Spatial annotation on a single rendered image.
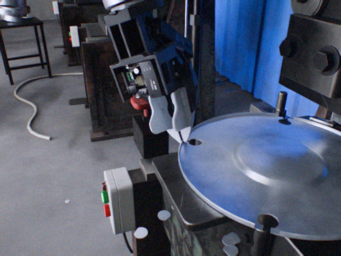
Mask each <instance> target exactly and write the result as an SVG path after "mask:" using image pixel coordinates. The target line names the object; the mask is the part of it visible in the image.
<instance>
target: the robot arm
mask: <svg viewBox="0 0 341 256"><path fill-rule="evenodd" d="M102 1H103V3H104V7H105V9H106V10H108V11H110V10H111V13H109V15H107V16H105V17H104V20H105V23H106V25H107V29H108V31H109V34H110V37H111V40H112V43H113V46H114V48H115V51H116V54H117V57H118V60H119V61H118V62H116V63H114V64H113V65H111V66H110V69H111V71H112V74H113V77H114V79H115V82H116V85H117V87H118V90H119V94H120V96H121V99H122V101H123V103H124V102H126V101H128V100H129V99H130V98H132V97H133V95H132V93H134V96H135V98H137V99H140V98H143V99H145V101H146V102H147V103H149V104H150V105H151V108H152V116H151V120H150V128H151V131H152V133H153V134H159V133H162V132H165V131H167V132H168V133H169V134H170V135H171V136H172V137H173V138H174V139H175V140H177V141H178V142H179V143H181V141H182V140H183V143H186V142H187V141H188V139H189V136H190V134H191V131H192V127H193V122H194V116H195V110H196V106H197V97H198V81H197V77H196V75H195V73H194V71H193V68H192V61H188V62H187V59H191V58H193V43H192V42H191V41H190V40H188V39H187V38H185V37H184V36H183V35H181V34H180V33H179V32H178V31H176V30H175V29H174V28H173V27H171V26H170V25H169V24H167V23H166V22H165V21H163V20H162V19H161V18H159V17H157V18H155V19H154V18H153V13H152V10H154V9H157V8H159V7H162V6H163V3H162V0H102ZM120 73H121V74H122V76H123V78H124V81H125V83H126V86H127V91H126V92H125V93H123V92H122V89H121V86H120V84H119V80H118V78H117V75H118V74H120ZM125 73H127V76H128V79H129V81H130V85H129V83H128V80H127V77H126V74H125ZM170 93H172V94H171V95H170ZM172 102H173V104H174V106H175V110H174V111H173V108H172Z"/></svg>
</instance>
